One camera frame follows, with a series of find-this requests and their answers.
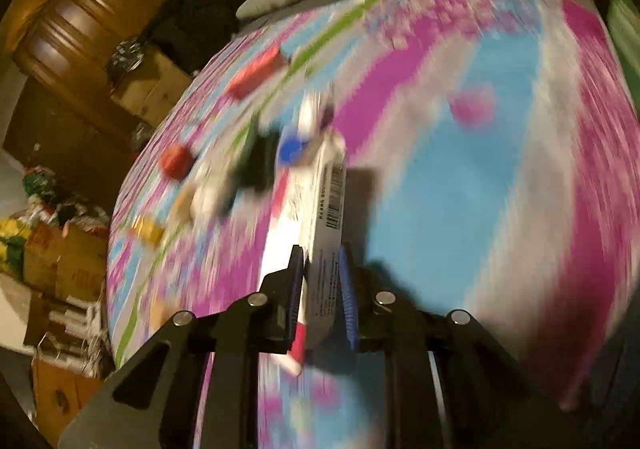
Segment small yellow figurine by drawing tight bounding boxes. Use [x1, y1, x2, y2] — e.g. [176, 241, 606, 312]
[129, 219, 166, 247]

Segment black clothes pile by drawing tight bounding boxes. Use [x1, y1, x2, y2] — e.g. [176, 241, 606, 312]
[145, 0, 241, 70]

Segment red tissue box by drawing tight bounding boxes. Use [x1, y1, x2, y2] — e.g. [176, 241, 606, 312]
[225, 46, 291, 97]

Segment tan block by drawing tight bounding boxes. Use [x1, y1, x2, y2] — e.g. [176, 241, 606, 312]
[170, 184, 198, 225]

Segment colourful bag pile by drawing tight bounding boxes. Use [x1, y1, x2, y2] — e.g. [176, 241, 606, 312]
[22, 164, 66, 210]

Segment crumpled white paper bag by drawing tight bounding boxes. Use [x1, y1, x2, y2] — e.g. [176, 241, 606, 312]
[190, 164, 238, 220]

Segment red apple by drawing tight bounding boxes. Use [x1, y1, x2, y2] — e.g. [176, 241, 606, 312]
[160, 145, 193, 180]

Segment yellow green bag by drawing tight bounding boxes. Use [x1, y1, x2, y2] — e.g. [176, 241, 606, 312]
[0, 214, 31, 280]

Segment large wooden wardrobe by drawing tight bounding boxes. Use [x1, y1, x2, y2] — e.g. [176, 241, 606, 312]
[12, 0, 231, 95]

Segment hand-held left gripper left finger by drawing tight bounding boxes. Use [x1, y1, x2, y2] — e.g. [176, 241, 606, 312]
[57, 245, 306, 449]

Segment dark wooden cabinet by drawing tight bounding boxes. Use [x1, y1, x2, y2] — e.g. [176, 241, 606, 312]
[2, 74, 151, 170]

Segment white carton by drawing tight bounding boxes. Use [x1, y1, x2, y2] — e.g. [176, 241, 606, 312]
[262, 132, 351, 377]

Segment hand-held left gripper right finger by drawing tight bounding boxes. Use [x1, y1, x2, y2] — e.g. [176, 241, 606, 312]
[339, 245, 601, 449]

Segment large cardboard box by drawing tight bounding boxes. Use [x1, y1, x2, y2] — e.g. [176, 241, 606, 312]
[22, 222, 108, 300]

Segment shiny black bag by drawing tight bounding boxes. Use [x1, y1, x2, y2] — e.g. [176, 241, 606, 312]
[107, 36, 148, 77]

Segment brown cardboard box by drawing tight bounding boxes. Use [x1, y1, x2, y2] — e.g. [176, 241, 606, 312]
[127, 74, 193, 126]
[111, 52, 176, 102]

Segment floral striped bedsheet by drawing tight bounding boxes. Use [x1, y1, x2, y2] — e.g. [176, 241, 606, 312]
[107, 0, 640, 449]

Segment blue cap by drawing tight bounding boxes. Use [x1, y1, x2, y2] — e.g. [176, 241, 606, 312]
[279, 139, 307, 164]

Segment black packet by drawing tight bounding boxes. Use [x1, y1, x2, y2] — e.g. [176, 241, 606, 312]
[235, 129, 281, 195]

